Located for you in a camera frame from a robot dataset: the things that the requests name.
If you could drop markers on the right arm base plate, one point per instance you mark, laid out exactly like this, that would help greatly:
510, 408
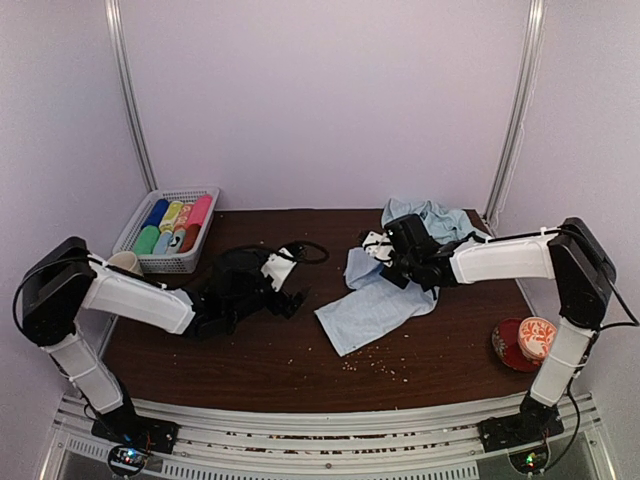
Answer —
508, 432

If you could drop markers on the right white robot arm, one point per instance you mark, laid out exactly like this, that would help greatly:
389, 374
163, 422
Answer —
567, 258

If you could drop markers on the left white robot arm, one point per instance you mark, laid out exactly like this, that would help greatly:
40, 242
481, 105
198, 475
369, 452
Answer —
70, 279

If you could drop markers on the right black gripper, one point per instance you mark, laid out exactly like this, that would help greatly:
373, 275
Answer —
394, 279

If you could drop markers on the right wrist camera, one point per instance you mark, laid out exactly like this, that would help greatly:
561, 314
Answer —
408, 235

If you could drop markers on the crumpled light blue towel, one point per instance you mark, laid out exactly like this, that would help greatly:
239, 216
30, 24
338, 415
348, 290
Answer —
443, 224

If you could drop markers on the patterned orange rolled towel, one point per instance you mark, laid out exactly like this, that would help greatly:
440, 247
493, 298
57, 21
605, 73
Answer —
183, 217

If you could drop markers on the dark red rolled towel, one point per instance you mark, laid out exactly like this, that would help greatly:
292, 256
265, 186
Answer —
190, 238

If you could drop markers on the pink rolled towel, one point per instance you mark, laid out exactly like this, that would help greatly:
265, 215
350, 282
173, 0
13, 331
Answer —
199, 211

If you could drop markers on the light blue towel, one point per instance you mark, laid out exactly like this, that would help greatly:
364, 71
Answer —
169, 243
373, 308
443, 224

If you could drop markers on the red floral bowl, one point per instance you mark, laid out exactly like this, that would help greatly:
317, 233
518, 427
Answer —
504, 340

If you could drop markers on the beige plastic cup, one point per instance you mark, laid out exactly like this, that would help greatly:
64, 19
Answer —
126, 260

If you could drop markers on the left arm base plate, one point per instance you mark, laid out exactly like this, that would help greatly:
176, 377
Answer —
143, 433

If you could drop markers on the light blue rolled towel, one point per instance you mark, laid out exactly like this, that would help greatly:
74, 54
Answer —
169, 243

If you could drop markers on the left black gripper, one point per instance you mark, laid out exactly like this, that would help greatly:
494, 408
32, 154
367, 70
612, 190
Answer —
281, 305

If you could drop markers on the white plastic basket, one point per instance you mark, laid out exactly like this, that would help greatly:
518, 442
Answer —
179, 263

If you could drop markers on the aluminium frame post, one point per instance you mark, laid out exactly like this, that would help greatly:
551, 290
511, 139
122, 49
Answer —
118, 41
525, 85

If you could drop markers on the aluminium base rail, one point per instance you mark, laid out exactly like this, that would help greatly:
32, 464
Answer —
423, 443

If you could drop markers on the orange white patterned bowl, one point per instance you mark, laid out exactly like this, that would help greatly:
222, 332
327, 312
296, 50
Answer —
535, 338

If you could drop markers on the green rolled towel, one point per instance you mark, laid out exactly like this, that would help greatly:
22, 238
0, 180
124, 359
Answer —
146, 241

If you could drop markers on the left aluminium frame post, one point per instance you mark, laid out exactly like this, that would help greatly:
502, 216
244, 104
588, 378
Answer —
118, 41

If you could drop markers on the right aluminium frame post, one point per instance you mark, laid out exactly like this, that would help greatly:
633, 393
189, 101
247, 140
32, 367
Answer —
525, 85

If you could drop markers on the yellow rolled towel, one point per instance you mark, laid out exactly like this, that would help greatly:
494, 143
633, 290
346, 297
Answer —
167, 223

